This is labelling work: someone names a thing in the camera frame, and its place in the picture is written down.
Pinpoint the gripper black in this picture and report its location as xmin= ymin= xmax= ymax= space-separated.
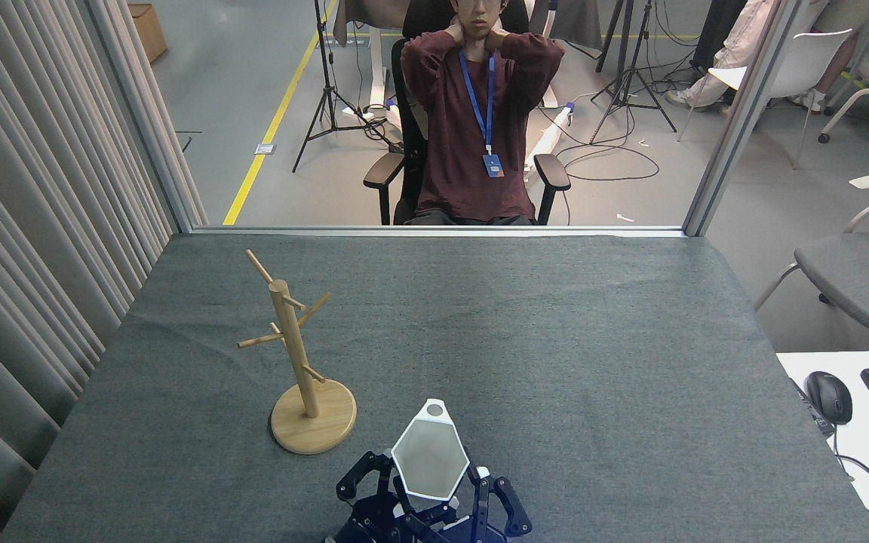
xmin=325 ymin=451 xmax=533 ymax=543

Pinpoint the white hexagonal cup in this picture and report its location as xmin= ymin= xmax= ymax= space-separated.
xmin=391 ymin=399 xmax=471 ymax=502

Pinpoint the wooden cup rack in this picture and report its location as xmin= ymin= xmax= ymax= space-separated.
xmin=238 ymin=250 xmax=358 ymax=456

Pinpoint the grey felt table cloth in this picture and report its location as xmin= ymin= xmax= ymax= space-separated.
xmin=0 ymin=232 xmax=869 ymax=543

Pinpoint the black office chair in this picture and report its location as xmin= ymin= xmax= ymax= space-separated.
xmin=364 ymin=0 xmax=571 ymax=225

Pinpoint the black flat device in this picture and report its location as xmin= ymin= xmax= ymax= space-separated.
xmin=791 ymin=377 xmax=835 ymax=437

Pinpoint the black computer mouse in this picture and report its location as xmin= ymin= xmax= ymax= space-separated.
xmin=805 ymin=371 xmax=853 ymax=425

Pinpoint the black tripod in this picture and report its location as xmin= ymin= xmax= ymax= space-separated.
xmin=590 ymin=0 xmax=678 ymax=144
xmin=293 ymin=0 xmax=375 ymax=173

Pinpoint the grey cushioned chair with armrest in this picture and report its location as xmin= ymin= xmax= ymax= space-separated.
xmin=753 ymin=173 xmax=869 ymax=349

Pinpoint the grey pleated curtain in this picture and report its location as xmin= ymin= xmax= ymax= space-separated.
xmin=0 ymin=0 xmax=209 ymax=543

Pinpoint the seated background person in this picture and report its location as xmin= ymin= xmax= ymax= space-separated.
xmin=668 ymin=0 xmax=858 ymax=114

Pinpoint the cardboard box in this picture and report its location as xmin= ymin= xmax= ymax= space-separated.
xmin=128 ymin=3 xmax=168 ymax=63

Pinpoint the white plastic chair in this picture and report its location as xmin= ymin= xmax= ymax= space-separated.
xmin=677 ymin=29 xmax=854 ymax=170

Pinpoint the blue lanyard with badge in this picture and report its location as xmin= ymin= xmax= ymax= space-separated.
xmin=458 ymin=49 xmax=505 ymax=179

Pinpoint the black floor cable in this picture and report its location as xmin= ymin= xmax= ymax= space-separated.
xmin=555 ymin=113 xmax=662 ymax=182

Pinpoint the silver aluminium post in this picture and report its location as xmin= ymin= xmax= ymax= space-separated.
xmin=84 ymin=0 xmax=198 ymax=231
xmin=682 ymin=0 xmax=801 ymax=236

